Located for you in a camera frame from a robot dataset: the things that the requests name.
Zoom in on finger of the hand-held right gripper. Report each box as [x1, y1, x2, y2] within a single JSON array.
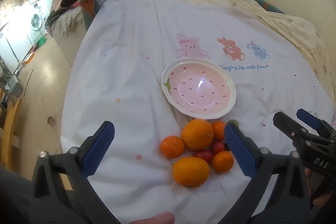
[[273, 112, 317, 144], [296, 109, 336, 138]]

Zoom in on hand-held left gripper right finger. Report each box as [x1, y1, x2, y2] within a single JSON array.
[[224, 123, 311, 224]]

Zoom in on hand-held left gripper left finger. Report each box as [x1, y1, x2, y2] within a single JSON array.
[[29, 120, 124, 224]]

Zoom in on small mandarin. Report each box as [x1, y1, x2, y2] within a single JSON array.
[[211, 151, 235, 173], [211, 121, 227, 141], [160, 135, 185, 159]]

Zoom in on red cherry tomato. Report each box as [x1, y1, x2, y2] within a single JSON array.
[[194, 149, 214, 165], [211, 140, 226, 155]]

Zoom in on large orange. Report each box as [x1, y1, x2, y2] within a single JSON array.
[[181, 119, 214, 151], [172, 157, 211, 188]]

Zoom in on pink strawberry bowl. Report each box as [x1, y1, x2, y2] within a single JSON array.
[[161, 57, 237, 120]]

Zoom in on person's right hand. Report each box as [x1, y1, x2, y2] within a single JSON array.
[[304, 168, 328, 209]]

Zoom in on person's left hand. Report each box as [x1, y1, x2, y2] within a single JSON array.
[[127, 212, 175, 224]]

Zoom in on wooden rack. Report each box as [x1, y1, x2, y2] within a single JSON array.
[[0, 88, 23, 172]]

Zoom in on cream patterned blanket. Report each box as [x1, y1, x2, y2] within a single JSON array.
[[142, 0, 336, 98]]

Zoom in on person's dark clothing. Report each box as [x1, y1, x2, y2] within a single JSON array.
[[0, 166, 34, 224]]

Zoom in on white printed blanket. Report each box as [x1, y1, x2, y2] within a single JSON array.
[[61, 0, 335, 224]]

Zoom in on grey box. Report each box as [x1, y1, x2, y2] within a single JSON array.
[[8, 74, 23, 98]]

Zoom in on teal pillow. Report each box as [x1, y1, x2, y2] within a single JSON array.
[[241, 0, 285, 14]]

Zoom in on white cabinets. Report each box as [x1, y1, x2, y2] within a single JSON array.
[[0, 27, 29, 64]]

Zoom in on white washing machine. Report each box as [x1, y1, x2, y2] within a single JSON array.
[[28, 0, 48, 42]]

